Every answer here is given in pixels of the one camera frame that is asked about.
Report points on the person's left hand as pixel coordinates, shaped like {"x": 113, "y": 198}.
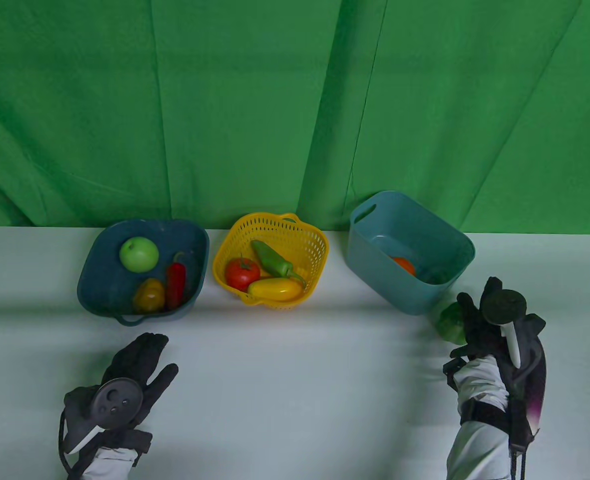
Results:
{"x": 139, "y": 357}

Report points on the green backdrop cloth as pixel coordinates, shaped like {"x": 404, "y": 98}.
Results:
{"x": 224, "y": 100}

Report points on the yellow perforated basket container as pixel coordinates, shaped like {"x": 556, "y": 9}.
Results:
{"x": 300, "y": 240}

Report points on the purple eggplant object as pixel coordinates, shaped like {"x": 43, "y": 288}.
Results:
{"x": 537, "y": 395}

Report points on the round black glove tracker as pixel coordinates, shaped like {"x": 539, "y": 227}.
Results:
{"x": 117, "y": 402}
{"x": 505, "y": 305}

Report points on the red chili pepper object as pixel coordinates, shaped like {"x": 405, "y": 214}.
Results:
{"x": 176, "y": 282}

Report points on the red tomato object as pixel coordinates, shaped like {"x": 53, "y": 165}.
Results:
{"x": 242, "y": 274}

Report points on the green apple object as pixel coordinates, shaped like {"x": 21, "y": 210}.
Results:
{"x": 139, "y": 254}

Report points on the person's right forearm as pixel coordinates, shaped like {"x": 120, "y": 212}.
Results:
{"x": 480, "y": 435}

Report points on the orange fruit object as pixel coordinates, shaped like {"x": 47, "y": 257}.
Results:
{"x": 405, "y": 265}

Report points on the yellow brown bell pepper object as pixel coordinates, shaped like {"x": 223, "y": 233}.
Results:
{"x": 148, "y": 296}

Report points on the green bell pepper object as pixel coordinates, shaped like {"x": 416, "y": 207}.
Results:
{"x": 450, "y": 322}

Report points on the teal plastic bin container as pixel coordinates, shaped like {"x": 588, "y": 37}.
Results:
{"x": 425, "y": 292}

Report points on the green chili pepper object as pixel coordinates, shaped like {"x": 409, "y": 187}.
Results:
{"x": 269, "y": 260}

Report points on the dark blue bowl container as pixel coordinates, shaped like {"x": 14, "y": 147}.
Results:
{"x": 104, "y": 285}

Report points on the person's left forearm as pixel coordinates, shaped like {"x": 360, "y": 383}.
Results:
{"x": 107, "y": 465}

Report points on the person's right hand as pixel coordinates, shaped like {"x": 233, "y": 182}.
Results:
{"x": 475, "y": 325}

